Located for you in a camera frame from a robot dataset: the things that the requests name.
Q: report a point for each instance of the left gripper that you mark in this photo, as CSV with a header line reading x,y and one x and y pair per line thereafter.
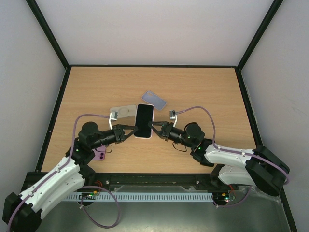
x,y
119,133

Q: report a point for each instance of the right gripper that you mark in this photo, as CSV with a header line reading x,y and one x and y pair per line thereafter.
x,y
164,131

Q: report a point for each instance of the black screen phone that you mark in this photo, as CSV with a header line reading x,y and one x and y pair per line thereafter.
x,y
144,119

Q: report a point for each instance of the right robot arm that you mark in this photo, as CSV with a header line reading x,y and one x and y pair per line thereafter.
x,y
257,167

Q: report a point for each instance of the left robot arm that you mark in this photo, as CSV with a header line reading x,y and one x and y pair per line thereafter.
x,y
55,166

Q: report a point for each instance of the beige phone case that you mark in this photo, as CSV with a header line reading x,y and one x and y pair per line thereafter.
x,y
125,111

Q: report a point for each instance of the lavender phone case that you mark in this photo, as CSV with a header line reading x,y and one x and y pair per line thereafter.
x,y
152,98

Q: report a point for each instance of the purple phone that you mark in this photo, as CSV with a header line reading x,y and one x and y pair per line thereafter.
x,y
99,153

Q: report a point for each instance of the grey metal plate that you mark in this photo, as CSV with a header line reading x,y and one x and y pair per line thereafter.
x,y
247,210

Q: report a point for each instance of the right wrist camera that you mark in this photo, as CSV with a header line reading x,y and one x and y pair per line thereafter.
x,y
173,117

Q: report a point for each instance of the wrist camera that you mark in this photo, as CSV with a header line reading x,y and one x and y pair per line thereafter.
x,y
173,117
112,118

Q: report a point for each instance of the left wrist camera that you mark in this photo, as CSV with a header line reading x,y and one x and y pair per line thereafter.
x,y
112,118

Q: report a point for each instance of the black aluminium frame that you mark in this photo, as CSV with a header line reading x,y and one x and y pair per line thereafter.
x,y
212,183

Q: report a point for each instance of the light blue slotted cable duct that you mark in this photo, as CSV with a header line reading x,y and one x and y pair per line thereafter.
x,y
141,197

